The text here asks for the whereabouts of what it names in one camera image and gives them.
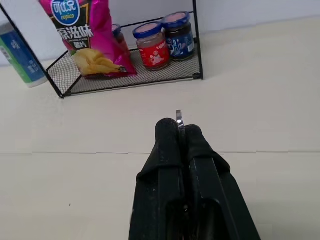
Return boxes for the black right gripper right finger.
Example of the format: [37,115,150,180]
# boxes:
[183,124,262,240]

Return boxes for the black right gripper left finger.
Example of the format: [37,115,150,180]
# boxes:
[129,117,186,240]

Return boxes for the silver metal spoon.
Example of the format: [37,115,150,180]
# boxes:
[175,109,186,131]

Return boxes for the red label jam jar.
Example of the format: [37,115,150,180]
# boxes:
[132,21,172,72]

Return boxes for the dark blue label jam jar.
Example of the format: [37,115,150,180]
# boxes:
[161,11,195,62]

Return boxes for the jar with red contents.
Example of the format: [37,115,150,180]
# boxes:
[111,23,130,55]

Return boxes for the pink potato chips bag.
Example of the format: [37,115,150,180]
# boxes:
[38,0,138,80]

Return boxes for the white blue cylindrical canister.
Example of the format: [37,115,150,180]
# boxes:
[0,0,67,89]

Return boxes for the black wire mesh rack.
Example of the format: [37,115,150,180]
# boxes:
[0,0,204,99]

